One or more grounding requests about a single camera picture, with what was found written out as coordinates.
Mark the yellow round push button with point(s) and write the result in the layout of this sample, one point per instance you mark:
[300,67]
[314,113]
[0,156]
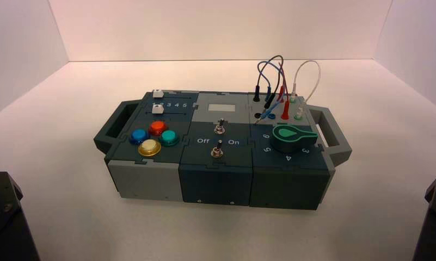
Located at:
[149,147]

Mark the green round push button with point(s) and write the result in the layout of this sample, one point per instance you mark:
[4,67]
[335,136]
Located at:
[168,137]

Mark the white square slider knob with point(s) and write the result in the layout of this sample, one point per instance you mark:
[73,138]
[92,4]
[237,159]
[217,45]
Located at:
[158,94]
[157,109]

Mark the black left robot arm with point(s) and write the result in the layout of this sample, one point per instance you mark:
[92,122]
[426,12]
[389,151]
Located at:
[5,223]

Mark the green rotary selector knob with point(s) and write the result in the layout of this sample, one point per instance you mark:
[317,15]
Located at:
[290,138]

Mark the blue round push button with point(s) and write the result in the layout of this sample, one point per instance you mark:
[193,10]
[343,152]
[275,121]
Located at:
[139,136]

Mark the red round push button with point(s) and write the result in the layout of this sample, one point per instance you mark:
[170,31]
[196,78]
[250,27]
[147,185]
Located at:
[158,127]

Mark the dark teal grey control box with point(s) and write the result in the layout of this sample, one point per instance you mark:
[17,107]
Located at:
[214,180]

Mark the metal toggle switch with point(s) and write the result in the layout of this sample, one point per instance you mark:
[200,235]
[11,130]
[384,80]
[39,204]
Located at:
[217,150]
[220,126]

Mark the small grey display screen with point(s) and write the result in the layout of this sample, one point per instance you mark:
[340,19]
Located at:
[221,107]

